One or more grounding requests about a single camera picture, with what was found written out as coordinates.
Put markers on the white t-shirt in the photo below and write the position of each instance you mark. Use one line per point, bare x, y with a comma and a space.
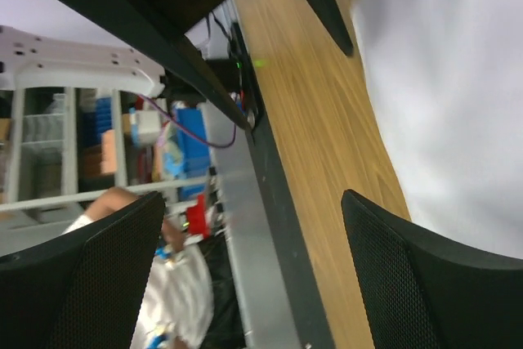
445, 83

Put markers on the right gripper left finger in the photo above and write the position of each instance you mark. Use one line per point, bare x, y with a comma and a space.
82, 289

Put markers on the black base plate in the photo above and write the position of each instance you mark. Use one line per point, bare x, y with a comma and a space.
300, 287

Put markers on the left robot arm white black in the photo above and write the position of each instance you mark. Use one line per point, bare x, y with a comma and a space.
32, 60

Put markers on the blue storage bins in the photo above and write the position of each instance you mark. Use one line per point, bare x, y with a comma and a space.
147, 146

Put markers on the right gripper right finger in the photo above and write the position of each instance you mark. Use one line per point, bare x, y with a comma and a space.
423, 290

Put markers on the white storage shelf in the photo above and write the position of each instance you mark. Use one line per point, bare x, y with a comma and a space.
48, 163

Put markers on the aluminium frame rail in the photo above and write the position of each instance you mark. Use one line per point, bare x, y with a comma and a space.
263, 301

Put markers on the red device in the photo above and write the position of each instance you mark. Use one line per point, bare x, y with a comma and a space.
197, 219

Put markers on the seated person white shirt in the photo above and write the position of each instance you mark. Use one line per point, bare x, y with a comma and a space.
177, 304

